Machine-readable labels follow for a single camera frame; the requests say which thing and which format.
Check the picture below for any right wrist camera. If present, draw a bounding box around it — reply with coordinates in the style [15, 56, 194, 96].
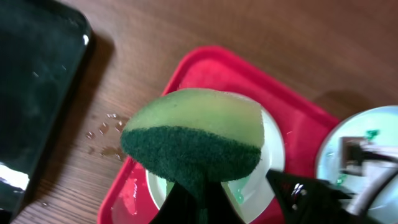
[340, 137, 374, 176]

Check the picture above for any light blue plate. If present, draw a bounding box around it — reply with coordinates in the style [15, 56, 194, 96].
[315, 106, 397, 210]

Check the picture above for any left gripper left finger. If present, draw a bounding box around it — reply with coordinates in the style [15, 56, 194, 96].
[150, 182, 244, 224]

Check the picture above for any white plate green smear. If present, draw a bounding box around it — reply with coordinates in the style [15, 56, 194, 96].
[145, 90, 286, 224]

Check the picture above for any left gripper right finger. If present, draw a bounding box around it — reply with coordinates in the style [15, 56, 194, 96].
[266, 169, 379, 224]

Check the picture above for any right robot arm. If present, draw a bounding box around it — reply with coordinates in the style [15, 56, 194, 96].
[347, 145, 397, 223]

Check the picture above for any black rectangular water tray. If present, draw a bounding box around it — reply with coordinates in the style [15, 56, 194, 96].
[1, 0, 91, 223]

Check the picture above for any green scrubbing sponge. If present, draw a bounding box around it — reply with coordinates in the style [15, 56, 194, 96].
[119, 88, 266, 194]

